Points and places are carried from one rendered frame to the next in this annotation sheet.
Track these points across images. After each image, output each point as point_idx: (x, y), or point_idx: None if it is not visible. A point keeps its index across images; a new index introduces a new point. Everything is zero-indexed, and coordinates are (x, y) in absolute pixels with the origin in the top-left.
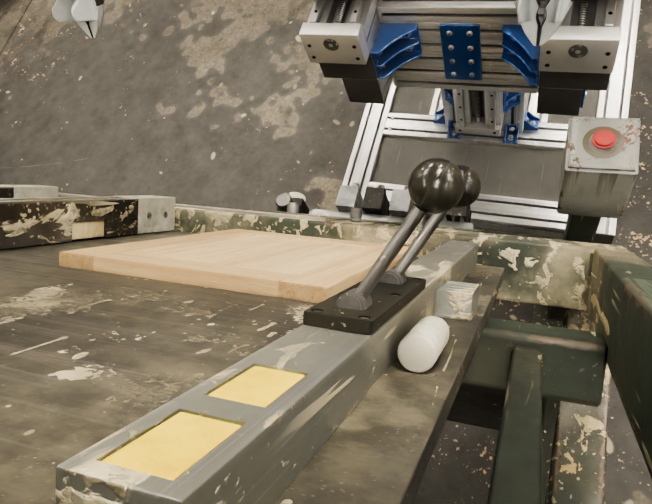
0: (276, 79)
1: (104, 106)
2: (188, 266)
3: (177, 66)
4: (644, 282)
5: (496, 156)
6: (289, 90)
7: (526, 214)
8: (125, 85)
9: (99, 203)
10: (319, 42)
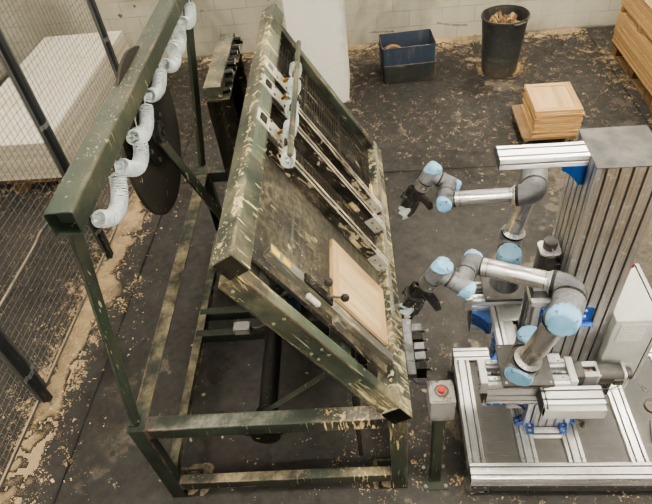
0: None
1: (488, 227)
2: (334, 266)
3: (527, 252)
4: (354, 362)
5: (504, 417)
6: None
7: (471, 436)
8: None
9: (365, 243)
10: None
